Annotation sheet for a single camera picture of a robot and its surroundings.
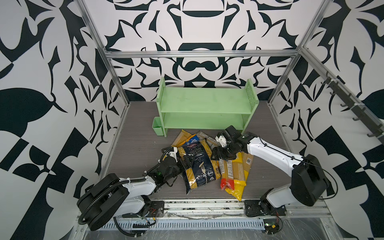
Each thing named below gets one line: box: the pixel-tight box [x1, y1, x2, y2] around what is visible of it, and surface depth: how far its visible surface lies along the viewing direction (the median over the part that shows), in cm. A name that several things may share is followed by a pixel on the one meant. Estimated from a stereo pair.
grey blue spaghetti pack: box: [196, 130, 220, 147], surface depth 98 cm
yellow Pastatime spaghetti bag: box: [224, 152, 249, 202], surface depth 79 cm
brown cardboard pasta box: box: [241, 151, 254, 173], surface depth 89 cm
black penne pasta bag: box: [177, 138, 221, 195], surface depth 81 cm
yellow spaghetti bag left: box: [171, 129, 192, 147], surface depth 99 cm
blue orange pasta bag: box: [178, 134, 205, 152], surface depth 88 cm
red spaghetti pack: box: [220, 160, 235, 191], surface depth 81 cm
